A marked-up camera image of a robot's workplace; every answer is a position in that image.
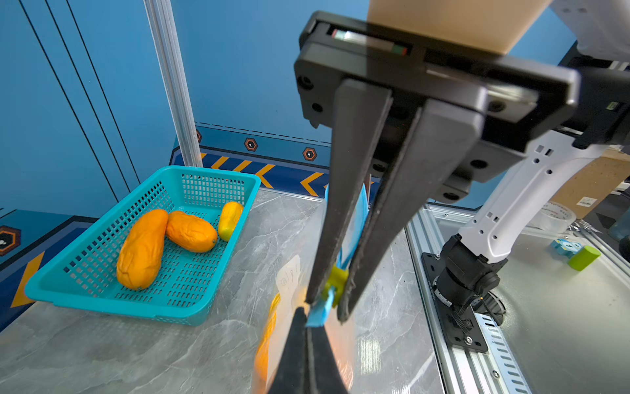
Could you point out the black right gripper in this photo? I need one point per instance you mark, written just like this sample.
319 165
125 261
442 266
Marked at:
429 116

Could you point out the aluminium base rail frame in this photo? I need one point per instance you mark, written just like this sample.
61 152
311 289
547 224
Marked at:
546 328

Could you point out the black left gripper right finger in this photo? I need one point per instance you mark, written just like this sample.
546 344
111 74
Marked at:
323 373

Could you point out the aluminium corner post right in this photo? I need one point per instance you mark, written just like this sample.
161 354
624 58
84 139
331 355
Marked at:
164 32

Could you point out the green cylinder object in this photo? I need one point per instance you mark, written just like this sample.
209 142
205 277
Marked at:
582 259

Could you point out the teal plastic basket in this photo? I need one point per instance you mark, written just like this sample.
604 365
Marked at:
83 275

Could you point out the cardboard box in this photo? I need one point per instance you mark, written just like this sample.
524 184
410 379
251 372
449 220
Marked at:
594 183

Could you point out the small yellow mango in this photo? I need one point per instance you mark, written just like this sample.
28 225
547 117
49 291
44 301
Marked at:
229 219

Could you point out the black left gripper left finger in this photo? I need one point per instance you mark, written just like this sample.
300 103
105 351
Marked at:
291 371

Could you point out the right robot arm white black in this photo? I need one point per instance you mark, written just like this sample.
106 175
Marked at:
482 247

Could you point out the orange mango small wrinkled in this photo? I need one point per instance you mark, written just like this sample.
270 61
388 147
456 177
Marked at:
190 232

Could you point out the small blue clip object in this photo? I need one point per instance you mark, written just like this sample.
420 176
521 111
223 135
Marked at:
566 248

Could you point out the orange mango top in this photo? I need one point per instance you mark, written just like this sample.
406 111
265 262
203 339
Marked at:
141 255

